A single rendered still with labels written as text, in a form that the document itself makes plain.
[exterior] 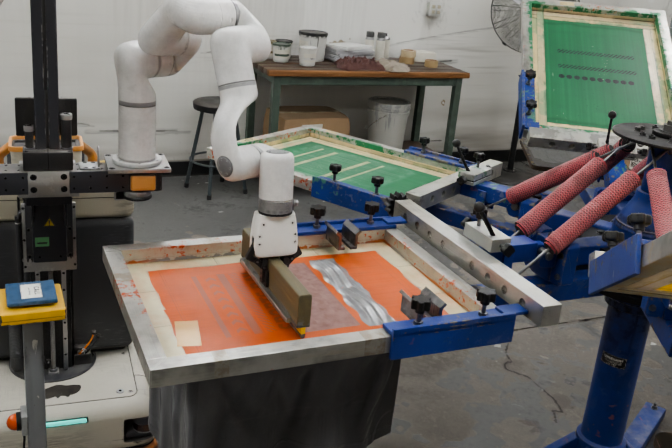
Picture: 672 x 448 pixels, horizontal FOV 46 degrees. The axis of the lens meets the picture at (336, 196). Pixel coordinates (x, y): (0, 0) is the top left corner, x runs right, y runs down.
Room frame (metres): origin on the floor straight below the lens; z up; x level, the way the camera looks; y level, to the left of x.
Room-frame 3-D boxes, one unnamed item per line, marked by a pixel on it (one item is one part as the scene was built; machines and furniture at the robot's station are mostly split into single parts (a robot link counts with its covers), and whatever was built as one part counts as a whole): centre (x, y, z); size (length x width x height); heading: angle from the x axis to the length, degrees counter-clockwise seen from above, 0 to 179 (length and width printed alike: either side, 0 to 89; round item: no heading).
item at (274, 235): (1.63, 0.13, 1.12); 0.10 x 0.07 x 0.11; 115
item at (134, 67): (1.99, 0.52, 1.37); 0.13 x 0.10 x 0.16; 138
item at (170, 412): (1.53, 0.33, 0.74); 0.45 x 0.03 x 0.43; 25
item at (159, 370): (1.65, 0.07, 0.97); 0.79 x 0.58 x 0.04; 115
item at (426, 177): (2.62, -0.14, 1.05); 1.08 x 0.61 x 0.23; 55
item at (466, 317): (1.51, -0.27, 0.97); 0.30 x 0.05 x 0.07; 115
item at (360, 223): (2.01, -0.03, 0.97); 0.30 x 0.05 x 0.07; 115
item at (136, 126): (2.00, 0.53, 1.21); 0.16 x 0.13 x 0.15; 21
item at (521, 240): (1.89, -0.44, 1.02); 0.17 x 0.06 x 0.05; 115
